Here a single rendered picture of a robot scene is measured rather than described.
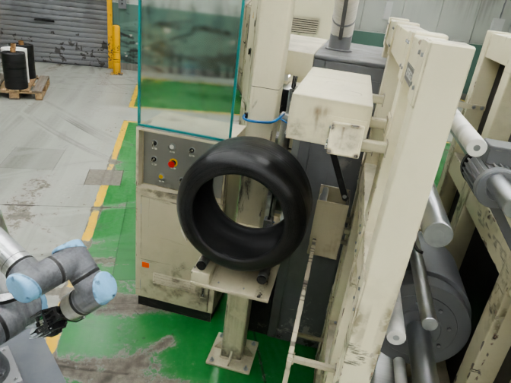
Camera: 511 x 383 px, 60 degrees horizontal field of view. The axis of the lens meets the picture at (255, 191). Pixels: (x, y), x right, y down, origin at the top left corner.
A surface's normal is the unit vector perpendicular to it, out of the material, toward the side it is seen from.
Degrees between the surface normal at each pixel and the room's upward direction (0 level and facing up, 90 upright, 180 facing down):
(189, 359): 0
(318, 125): 90
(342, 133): 72
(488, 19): 90
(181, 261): 88
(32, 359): 0
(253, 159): 43
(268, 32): 90
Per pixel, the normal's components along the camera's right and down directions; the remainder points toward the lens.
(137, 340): 0.12, -0.90
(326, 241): -0.22, 0.39
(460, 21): 0.16, 0.43
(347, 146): -0.18, 0.09
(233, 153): -0.19, -0.42
